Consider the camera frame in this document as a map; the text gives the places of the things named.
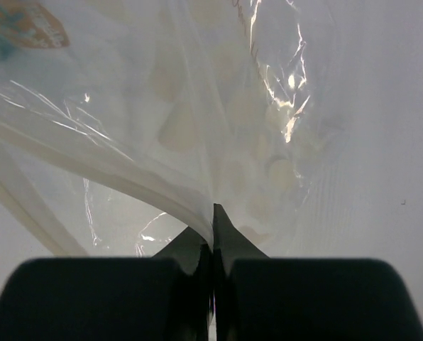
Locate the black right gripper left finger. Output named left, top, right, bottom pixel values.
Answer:
left=0, top=228, right=212, bottom=340

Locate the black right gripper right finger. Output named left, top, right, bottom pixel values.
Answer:
left=212, top=204, right=423, bottom=340

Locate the clear zip top bag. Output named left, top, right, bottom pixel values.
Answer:
left=0, top=0, right=351, bottom=259

